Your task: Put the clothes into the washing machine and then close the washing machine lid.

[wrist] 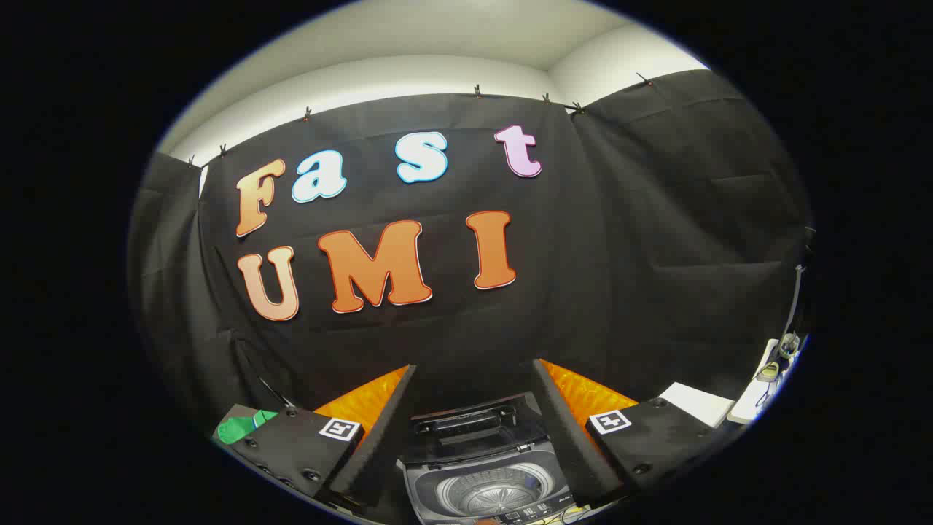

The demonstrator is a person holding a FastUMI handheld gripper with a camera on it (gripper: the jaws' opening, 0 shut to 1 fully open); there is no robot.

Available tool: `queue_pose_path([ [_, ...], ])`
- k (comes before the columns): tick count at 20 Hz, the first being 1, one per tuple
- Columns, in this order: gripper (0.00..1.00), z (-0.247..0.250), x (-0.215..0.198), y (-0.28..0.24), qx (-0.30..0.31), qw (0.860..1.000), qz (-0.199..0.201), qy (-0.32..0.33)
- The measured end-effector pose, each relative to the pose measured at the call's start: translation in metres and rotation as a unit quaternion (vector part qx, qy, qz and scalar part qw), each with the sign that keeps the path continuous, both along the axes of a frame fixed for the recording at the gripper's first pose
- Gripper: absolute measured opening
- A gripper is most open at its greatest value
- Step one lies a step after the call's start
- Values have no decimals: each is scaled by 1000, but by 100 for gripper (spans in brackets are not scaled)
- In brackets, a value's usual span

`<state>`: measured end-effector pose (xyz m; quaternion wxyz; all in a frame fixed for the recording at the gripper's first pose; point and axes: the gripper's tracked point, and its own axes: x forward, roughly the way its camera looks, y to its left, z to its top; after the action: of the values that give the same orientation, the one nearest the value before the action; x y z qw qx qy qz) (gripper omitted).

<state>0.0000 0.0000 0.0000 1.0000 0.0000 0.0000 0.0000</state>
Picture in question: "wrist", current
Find white flat panel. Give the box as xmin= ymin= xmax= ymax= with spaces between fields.
xmin=658 ymin=381 xmax=735 ymax=429

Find row of black backdrop clips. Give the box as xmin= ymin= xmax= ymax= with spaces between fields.
xmin=186 ymin=71 xmax=657 ymax=168

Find grey washing machine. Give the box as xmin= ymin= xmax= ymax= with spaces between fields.
xmin=397 ymin=448 xmax=584 ymax=525

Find white side table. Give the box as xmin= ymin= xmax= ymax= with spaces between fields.
xmin=729 ymin=339 xmax=803 ymax=425

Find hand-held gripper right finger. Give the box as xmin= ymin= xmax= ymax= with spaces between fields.
xmin=531 ymin=359 xmax=719 ymax=510

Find green polo shirt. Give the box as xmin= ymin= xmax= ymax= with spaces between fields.
xmin=217 ymin=410 xmax=279 ymax=446

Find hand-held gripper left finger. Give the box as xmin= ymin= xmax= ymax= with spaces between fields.
xmin=214 ymin=365 xmax=418 ymax=510

